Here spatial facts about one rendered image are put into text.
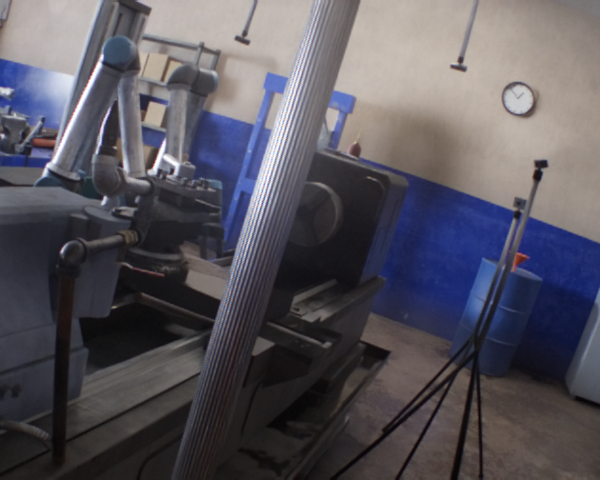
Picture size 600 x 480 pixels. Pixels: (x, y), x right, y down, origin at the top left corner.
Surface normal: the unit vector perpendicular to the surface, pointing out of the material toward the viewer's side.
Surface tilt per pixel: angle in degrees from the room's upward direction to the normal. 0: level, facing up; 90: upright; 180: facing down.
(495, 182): 90
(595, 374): 90
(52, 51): 90
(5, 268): 76
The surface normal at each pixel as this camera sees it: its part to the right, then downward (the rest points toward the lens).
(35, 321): 0.94, -0.09
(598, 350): -0.34, 0.06
